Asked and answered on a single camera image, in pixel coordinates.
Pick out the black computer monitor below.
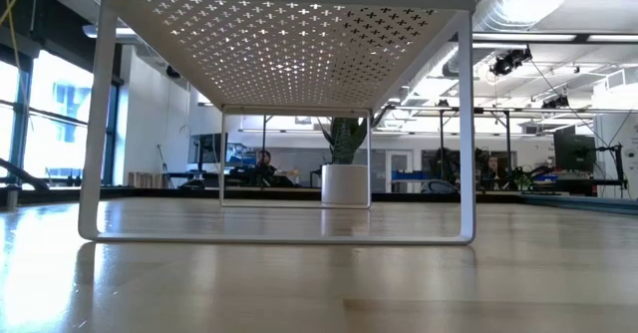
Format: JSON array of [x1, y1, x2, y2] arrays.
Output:
[[552, 126, 597, 172], [191, 133, 228, 165]]

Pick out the small green plant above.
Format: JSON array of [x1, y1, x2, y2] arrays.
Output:
[[512, 170, 534, 192]]

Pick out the white perforated metal shelf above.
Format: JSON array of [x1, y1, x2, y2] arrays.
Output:
[[78, 0, 478, 246]]

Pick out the ceiling light strip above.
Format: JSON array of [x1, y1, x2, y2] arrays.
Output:
[[471, 32, 638, 44]]

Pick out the snake plant in white pot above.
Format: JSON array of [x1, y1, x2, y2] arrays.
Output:
[[317, 104, 395, 206]]

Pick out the yellow hanging cable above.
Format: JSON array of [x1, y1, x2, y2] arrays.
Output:
[[0, 0, 31, 75]]

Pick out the person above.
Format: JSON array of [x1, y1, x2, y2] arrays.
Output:
[[246, 149, 295, 188]]

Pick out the black metal table frame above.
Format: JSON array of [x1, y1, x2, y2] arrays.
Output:
[[0, 185, 638, 217]]

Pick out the wooden blocks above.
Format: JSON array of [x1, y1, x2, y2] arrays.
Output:
[[127, 171, 165, 188]]

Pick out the black ceiling camera rig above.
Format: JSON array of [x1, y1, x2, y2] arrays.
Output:
[[490, 47, 533, 78]]

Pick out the silver ventilation duct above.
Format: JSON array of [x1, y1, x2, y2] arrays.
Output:
[[443, 0, 549, 75]]

